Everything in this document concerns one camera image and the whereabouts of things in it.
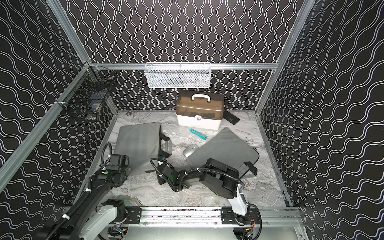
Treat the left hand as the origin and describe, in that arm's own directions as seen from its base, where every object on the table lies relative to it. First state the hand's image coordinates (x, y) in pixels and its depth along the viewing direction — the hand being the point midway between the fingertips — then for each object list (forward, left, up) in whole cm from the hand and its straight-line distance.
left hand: (125, 169), depth 84 cm
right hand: (+2, -18, -6) cm, 19 cm away
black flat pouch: (+46, -63, -2) cm, 79 cm away
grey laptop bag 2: (+22, -60, -5) cm, 64 cm away
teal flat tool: (+30, -42, -5) cm, 52 cm away
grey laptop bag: (+19, -3, -2) cm, 19 cm away
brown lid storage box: (+35, -40, +15) cm, 55 cm away
